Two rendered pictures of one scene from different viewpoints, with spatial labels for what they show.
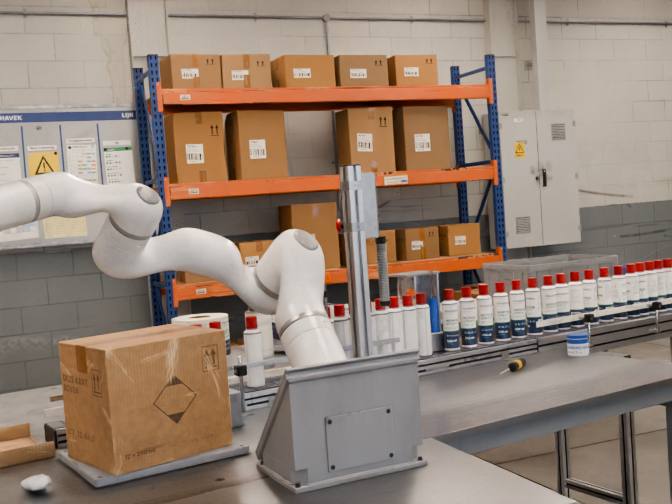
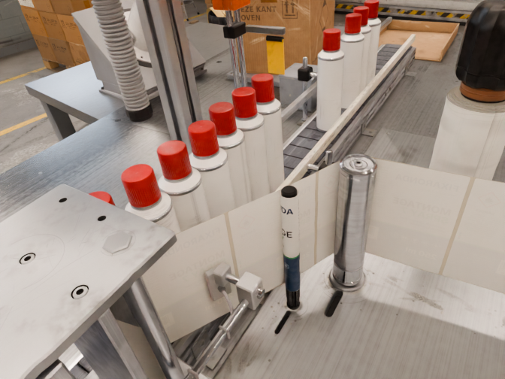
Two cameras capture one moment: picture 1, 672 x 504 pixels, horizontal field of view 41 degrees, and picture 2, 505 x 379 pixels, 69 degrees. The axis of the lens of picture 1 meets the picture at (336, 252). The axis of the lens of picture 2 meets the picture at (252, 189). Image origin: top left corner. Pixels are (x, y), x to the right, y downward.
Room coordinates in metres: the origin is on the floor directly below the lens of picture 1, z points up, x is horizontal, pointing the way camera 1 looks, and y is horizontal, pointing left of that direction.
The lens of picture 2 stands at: (3.15, -0.19, 1.29)
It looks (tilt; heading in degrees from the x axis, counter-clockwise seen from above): 38 degrees down; 158
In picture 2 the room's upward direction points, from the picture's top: 7 degrees counter-clockwise
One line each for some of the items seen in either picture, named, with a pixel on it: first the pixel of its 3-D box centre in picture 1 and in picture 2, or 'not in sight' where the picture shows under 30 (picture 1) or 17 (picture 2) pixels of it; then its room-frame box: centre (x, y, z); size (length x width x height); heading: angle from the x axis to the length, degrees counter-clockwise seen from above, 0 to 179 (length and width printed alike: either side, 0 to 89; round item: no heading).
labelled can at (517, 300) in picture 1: (517, 309); not in sight; (3.08, -0.62, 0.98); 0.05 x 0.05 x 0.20
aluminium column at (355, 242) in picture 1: (358, 280); (161, 19); (2.57, -0.06, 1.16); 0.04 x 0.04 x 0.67; 31
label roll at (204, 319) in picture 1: (201, 337); not in sight; (3.16, 0.50, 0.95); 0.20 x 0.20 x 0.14
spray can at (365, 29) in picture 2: not in sight; (357, 55); (2.46, 0.40, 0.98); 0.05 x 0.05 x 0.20
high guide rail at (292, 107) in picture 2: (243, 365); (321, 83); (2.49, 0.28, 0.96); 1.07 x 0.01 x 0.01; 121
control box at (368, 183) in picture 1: (360, 206); not in sight; (2.66, -0.08, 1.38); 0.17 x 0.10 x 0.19; 177
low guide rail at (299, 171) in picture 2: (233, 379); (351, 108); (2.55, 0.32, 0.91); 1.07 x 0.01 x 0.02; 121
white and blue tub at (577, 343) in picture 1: (577, 344); not in sight; (2.97, -0.79, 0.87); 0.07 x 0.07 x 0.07
